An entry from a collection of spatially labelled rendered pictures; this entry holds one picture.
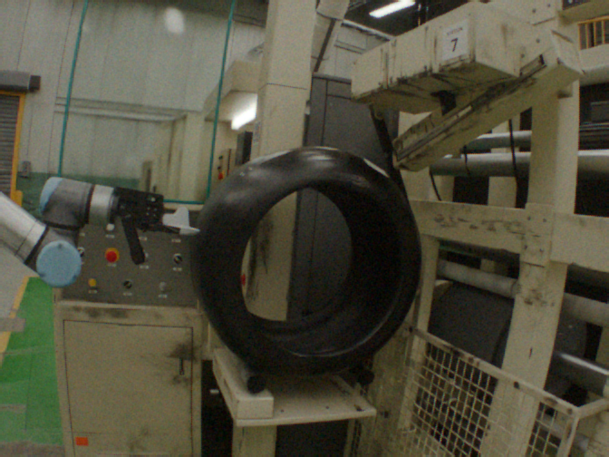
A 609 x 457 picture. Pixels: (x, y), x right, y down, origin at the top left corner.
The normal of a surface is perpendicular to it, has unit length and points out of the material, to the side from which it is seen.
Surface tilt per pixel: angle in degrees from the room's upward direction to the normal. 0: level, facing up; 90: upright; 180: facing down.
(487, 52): 90
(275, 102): 90
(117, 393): 90
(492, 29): 90
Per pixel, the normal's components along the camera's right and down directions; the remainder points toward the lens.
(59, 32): 0.50, 0.11
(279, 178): 0.25, -0.07
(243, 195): -0.28, -0.43
